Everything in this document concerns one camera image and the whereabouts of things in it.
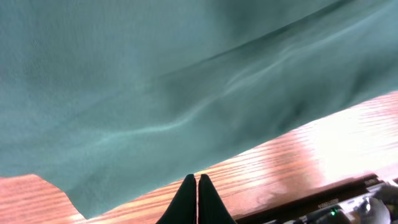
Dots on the green cloth garment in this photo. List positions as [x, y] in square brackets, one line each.
[109, 100]

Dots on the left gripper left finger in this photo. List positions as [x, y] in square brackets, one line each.
[183, 207]

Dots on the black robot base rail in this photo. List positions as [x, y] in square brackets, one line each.
[366, 199]

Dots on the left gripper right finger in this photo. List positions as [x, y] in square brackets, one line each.
[211, 209]

